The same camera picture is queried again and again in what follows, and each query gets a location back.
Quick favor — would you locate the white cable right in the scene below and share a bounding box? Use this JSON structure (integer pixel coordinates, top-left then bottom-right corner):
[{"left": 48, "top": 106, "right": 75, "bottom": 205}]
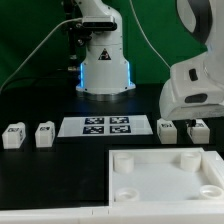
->
[{"left": 128, "top": 0, "right": 172, "bottom": 69}]

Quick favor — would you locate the white obstacle front rail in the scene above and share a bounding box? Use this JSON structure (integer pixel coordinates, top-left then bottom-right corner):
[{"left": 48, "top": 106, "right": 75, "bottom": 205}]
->
[{"left": 0, "top": 200, "right": 224, "bottom": 224}]

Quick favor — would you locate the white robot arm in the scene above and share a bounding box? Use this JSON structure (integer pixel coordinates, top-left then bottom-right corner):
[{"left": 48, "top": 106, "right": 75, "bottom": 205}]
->
[{"left": 64, "top": 0, "right": 224, "bottom": 120}]

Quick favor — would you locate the white cable left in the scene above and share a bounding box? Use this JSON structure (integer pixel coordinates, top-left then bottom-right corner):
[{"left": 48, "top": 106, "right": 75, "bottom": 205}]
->
[{"left": 0, "top": 17, "right": 83, "bottom": 93}]

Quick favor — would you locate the white cable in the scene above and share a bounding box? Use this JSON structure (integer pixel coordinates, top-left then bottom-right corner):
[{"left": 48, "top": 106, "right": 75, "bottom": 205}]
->
[
  {"left": 0, "top": 17, "right": 83, "bottom": 93},
  {"left": 128, "top": 0, "right": 172, "bottom": 69}
]

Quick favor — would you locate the white square tabletop part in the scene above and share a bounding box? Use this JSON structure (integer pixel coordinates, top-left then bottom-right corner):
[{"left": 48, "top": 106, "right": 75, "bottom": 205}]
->
[{"left": 109, "top": 148, "right": 224, "bottom": 204}]

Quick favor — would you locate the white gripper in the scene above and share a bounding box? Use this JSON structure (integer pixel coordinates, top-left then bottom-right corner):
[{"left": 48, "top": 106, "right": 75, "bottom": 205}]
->
[{"left": 159, "top": 53, "right": 224, "bottom": 127}]

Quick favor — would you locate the white sheet with markers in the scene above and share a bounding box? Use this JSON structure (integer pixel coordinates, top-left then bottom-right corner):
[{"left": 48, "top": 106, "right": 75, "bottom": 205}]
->
[{"left": 58, "top": 115, "right": 153, "bottom": 137}]

